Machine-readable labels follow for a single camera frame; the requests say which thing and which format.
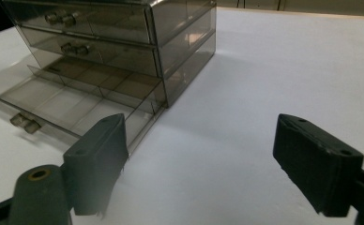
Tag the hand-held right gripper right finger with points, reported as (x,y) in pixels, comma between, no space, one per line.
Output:
(317,165)

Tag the smoky clear plastic drawer cabinet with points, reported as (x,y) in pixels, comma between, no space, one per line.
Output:
(183,47)

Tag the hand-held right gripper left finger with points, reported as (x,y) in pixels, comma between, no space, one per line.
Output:
(95,162)

